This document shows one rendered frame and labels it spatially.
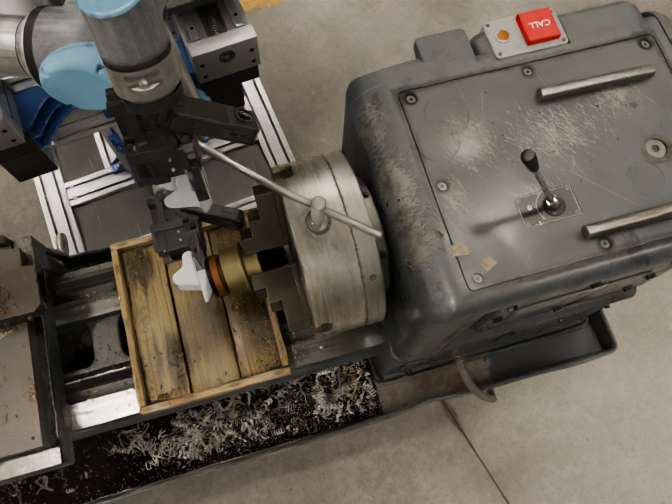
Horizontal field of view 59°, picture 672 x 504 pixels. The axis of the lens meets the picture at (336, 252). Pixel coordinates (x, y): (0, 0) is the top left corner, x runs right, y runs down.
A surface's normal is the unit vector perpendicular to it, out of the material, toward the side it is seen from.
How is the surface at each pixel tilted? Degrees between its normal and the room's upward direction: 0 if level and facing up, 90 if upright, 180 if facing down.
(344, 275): 39
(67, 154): 0
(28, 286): 0
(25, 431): 0
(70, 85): 90
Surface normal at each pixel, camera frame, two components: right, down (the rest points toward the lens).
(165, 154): 0.27, 0.74
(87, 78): 0.00, 0.95
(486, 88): 0.03, -0.32
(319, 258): 0.15, 0.11
